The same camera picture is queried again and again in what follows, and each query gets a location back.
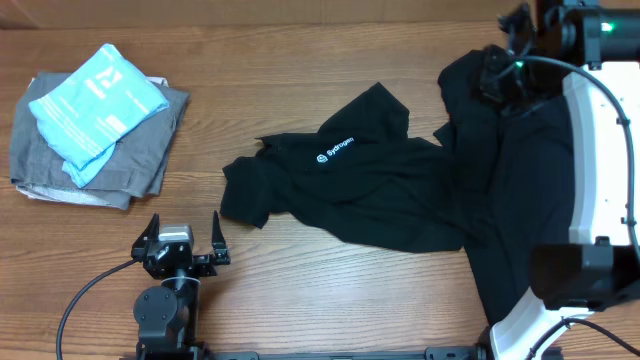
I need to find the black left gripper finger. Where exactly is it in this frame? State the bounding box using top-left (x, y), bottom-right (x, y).
top-left (211, 211), bottom-right (229, 258)
top-left (131, 213), bottom-right (160, 259)

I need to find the plain black t-shirt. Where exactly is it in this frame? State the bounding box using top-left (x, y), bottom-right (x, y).
top-left (435, 50), bottom-right (575, 324)

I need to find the black polo shirt with logo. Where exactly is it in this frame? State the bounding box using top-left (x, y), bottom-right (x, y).
top-left (221, 83), bottom-right (466, 253)

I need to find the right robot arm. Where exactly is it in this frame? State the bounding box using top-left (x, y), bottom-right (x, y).
top-left (477, 1), bottom-right (639, 359)

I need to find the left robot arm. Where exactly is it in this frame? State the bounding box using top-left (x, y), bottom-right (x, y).
top-left (131, 213), bottom-right (231, 360)

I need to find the folded grey garment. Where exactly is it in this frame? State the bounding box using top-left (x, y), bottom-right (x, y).
top-left (9, 71), bottom-right (191, 211)

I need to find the white folded cloth underneath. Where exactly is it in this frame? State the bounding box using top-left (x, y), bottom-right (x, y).
top-left (15, 76), bottom-right (170, 207)

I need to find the folded light blue garment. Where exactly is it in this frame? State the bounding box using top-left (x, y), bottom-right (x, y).
top-left (28, 43), bottom-right (169, 188)

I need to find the brown cardboard barrier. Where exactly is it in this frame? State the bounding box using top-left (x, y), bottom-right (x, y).
top-left (1, 0), bottom-right (520, 29)

